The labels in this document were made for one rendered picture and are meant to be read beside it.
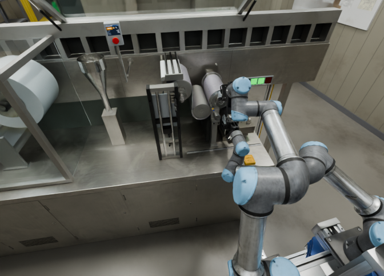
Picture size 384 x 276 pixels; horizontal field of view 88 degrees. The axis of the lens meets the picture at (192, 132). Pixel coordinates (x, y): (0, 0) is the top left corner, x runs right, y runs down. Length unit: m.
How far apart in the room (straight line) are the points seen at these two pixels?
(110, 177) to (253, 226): 0.93
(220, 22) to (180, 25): 0.25
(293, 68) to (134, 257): 2.04
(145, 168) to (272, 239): 1.36
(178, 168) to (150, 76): 0.69
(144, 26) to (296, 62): 1.14
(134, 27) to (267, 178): 1.15
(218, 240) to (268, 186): 1.47
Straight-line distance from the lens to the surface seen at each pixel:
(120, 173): 1.37
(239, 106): 0.91
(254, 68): 1.65
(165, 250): 2.04
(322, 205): 2.55
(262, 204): 0.66
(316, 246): 1.48
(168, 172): 1.30
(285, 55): 1.72
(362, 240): 1.29
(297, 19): 1.67
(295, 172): 0.69
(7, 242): 2.21
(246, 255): 0.84
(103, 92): 1.33
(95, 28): 1.46
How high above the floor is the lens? 1.93
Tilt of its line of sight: 41 degrees down
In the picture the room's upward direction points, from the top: 1 degrees counter-clockwise
